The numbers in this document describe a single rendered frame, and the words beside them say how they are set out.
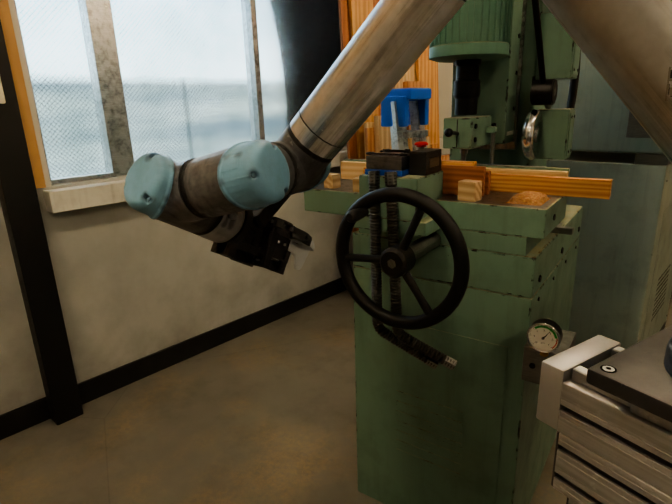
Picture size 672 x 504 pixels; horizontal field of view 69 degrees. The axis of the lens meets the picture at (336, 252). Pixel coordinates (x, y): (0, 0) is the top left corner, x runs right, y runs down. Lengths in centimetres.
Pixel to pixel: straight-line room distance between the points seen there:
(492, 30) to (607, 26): 76
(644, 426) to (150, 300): 190
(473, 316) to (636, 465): 54
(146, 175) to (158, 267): 160
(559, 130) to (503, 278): 43
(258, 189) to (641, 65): 36
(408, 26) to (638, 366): 45
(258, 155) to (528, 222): 65
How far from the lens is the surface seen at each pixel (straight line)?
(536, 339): 105
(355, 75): 60
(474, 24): 115
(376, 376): 134
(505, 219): 105
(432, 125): 328
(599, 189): 117
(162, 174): 60
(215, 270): 236
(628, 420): 68
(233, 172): 55
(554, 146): 134
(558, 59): 136
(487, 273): 110
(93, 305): 213
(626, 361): 66
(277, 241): 75
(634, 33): 42
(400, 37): 59
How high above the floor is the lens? 111
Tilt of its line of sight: 17 degrees down
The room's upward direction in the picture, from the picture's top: 2 degrees counter-clockwise
